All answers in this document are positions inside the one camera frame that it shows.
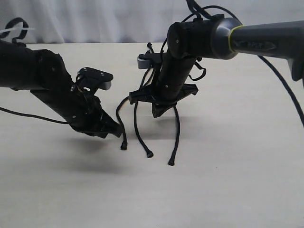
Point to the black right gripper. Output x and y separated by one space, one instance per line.
168 87

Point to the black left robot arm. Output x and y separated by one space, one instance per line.
19 66

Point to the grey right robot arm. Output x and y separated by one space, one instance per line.
220 38

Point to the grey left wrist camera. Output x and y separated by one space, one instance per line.
93 79

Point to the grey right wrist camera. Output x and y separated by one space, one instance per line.
148 60

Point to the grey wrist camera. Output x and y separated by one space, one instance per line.
148 60
93 79

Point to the white backdrop curtain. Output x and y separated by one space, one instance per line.
117 21

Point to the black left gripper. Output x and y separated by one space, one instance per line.
79 107

